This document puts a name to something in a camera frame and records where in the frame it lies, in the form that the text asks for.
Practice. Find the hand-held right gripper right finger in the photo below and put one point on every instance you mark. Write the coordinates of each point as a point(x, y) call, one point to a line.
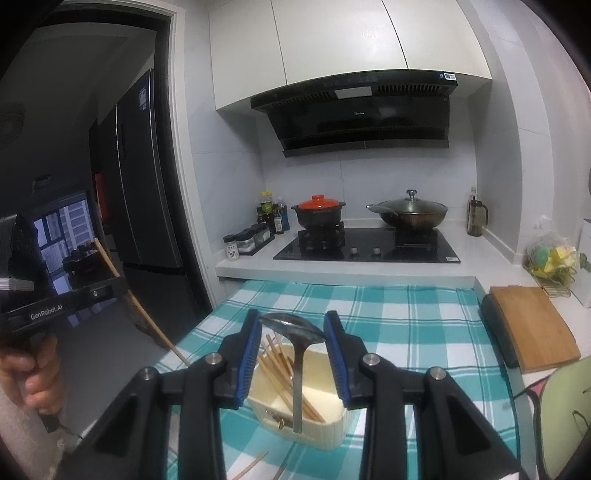
point(337, 364)

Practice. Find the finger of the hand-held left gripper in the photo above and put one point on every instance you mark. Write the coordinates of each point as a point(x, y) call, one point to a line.
point(108, 291)

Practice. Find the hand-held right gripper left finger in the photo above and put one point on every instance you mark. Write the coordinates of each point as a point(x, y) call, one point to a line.
point(247, 364)

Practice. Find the bunch of wooden chopsticks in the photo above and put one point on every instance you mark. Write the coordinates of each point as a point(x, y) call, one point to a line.
point(276, 365)

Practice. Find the metal spoon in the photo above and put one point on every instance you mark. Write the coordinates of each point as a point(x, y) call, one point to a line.
point(298, 392)

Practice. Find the wooden chopstick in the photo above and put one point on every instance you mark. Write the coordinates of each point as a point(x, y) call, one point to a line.
point(157, 331)
point(251, 465)

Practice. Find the cream utensil holder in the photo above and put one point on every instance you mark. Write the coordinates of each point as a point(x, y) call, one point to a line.
point(318, 429)

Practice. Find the person's left hand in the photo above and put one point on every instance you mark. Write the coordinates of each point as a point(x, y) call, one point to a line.
point(41, 383)

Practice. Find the teal plaid tablecloth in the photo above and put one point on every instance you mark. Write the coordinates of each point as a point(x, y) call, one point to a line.
point(415, 332)

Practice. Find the dark grey refrigerator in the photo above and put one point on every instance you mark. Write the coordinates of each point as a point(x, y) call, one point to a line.
point(138, 184)

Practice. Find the small white printed cup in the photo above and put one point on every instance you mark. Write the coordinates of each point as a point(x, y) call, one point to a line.
point(232, 251)

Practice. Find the black gas hob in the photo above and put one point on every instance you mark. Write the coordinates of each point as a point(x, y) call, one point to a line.
point(369, 249)

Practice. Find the rack of spice jars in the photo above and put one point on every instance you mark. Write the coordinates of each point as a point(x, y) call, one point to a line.
point(251, 237)

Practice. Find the black clay pot red lid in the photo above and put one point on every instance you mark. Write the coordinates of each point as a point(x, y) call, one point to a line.
point(318, 214)

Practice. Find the wok with glass lid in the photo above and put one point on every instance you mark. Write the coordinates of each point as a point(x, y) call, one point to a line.
point(411, 217)

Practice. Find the wooden cutting board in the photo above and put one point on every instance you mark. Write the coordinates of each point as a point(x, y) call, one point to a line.
point(531, 327)

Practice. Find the brown oil jug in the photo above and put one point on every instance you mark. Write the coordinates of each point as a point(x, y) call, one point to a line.
point(475, 221)

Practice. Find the pale green round object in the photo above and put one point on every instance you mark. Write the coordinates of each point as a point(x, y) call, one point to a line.
point(563, 429)

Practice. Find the bag of sponges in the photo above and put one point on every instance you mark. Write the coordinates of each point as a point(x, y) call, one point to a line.
point(551, 258)

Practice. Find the black range hood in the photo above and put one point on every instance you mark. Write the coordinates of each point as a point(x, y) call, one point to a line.
point(360, 120)

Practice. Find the white box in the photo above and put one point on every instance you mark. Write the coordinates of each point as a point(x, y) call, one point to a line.
point(584, 281)

